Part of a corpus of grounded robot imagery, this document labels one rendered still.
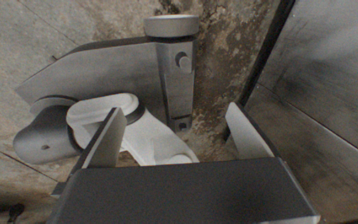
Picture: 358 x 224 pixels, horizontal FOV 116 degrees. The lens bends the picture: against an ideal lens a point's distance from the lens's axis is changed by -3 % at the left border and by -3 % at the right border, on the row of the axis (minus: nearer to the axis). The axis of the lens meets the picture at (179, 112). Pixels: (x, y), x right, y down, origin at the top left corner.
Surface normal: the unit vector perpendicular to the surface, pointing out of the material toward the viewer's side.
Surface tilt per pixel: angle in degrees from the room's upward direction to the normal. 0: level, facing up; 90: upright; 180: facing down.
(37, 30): 0
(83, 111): 90
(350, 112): 90
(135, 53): 0
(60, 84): 0
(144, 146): 90
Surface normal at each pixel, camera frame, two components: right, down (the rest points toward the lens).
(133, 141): -0.03, -0.74
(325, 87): -0.96, 0.15
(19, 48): 0.29, 0.64
